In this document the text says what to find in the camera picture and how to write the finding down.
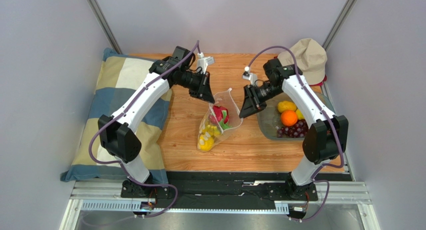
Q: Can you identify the yellow potato toy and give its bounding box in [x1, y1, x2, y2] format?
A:
[276, 100, 298, 113]

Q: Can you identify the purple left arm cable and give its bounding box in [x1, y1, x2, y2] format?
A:
[87, 39, 201, 219]

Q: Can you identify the orange fruit toy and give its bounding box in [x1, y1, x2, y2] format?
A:
[280, 110, 299, 127]

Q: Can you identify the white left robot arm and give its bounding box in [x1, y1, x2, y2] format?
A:
[94, 45, 215, 187]

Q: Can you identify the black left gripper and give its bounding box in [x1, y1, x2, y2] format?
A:
[178, 70, 215, 105]

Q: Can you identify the small yellow lemon toy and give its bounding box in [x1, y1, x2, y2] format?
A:
[295, 109, 305, 120]

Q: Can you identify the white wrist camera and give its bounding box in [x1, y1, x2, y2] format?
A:
[242, 66, 258, 86]
[195, 52, 215, 74]

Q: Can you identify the yellow banana bunch toy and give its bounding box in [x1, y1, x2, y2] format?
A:
[201, 124, 222, 138]

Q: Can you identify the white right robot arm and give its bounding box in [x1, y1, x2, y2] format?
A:
[239, 58, 349, 186]

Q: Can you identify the dark red grape bunch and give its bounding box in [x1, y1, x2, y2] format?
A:
[276, 119, 309, 138]

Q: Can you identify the clear polka-dot zip bag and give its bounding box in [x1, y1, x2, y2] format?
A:
[197, 88, 243, 152]

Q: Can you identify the red dragon fruit toy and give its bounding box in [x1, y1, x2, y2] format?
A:
[208, 105, 231, 130]

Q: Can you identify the blue beige checkered pillow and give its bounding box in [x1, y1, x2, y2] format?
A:
[60, 48, 173, 184]

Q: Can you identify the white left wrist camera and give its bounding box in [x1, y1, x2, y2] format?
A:
[195, 52, 215, 74]

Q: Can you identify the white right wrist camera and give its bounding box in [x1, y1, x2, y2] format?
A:
[242, 66, 258, 86]

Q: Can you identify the clear grey plastic tray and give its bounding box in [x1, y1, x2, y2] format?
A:
[256, 91, 335, 142]

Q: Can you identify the black table front rail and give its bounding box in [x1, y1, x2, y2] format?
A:
[163, 170, 354, 211]

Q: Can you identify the yellow pear toy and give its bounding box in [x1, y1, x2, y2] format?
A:
[197, 135, 215, 152]

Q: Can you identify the aluminium frame base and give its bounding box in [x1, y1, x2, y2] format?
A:
[60, 172, 380, 230]

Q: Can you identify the beige bucket hat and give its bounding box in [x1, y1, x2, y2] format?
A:
[290, 38, 328, 86]

